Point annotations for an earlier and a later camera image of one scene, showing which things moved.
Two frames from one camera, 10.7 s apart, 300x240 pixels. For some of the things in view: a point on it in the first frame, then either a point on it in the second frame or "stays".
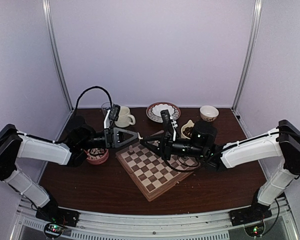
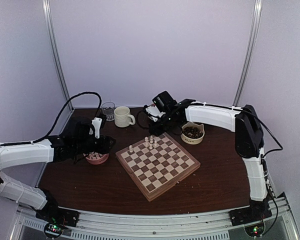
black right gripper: (158, 150) -> (158, 131)
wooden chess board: (154, 175) stays
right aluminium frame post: (258, 9) stays
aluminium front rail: (280, 225) stays
